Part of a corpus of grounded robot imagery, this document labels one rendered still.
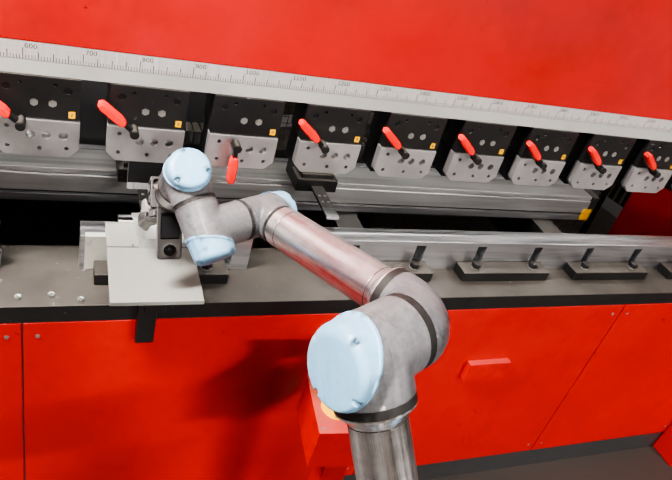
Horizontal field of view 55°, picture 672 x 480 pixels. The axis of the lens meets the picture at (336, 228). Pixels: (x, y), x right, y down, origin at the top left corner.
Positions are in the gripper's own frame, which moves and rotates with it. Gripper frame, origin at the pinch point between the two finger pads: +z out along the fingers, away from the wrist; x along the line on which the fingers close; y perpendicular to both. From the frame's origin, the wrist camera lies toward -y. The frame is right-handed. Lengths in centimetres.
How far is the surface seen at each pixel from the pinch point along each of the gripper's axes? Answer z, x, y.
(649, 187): -7, -138, 14
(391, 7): -36, -41, 38
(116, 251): 2.7, 8.5, -4.3
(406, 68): -26, -49, 31
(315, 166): -7.1, -33.8, 13.8
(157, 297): -6.7, 1.6, -15.5
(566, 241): 12, -122, 2
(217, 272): 12.8, -15.0, -7.1
